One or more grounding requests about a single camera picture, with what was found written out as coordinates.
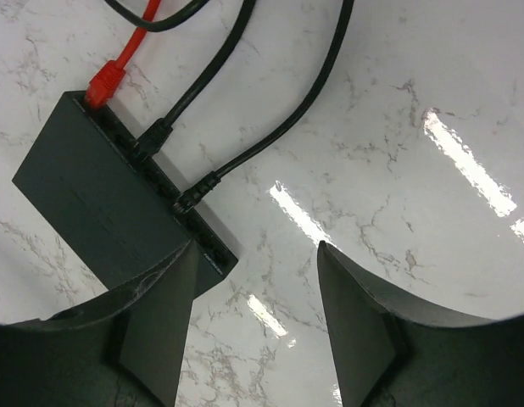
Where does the black ethernet cable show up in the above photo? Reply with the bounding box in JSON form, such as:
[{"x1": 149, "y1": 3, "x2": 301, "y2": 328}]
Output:
[
  {"x1": 103, "y1": 0, "x2": 356, "y2": 215},
  {"x1": 132, "y1": 0, "x2": 257, "y2": 160}
]

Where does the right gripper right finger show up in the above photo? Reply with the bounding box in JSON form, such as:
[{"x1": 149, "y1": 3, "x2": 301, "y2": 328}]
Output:
[{"x1": 317, "y1": 242, "x2": 524, "y2": 406}]

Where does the black network switch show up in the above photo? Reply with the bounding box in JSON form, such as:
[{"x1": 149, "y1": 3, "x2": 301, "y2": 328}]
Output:
[{"x1": 13, "y1": 91, "x2": 238, "y2": 296}]

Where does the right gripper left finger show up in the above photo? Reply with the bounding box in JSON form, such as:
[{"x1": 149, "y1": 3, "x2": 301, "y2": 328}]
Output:
[{"x1": 0, "y1": 243, "x2": 198, "y2": 406}]

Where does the red ethernet cable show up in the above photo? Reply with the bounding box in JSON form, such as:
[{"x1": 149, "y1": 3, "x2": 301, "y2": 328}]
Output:
[{"x1": 84, "y1": 0, "x2": 164, "y2": 109}]

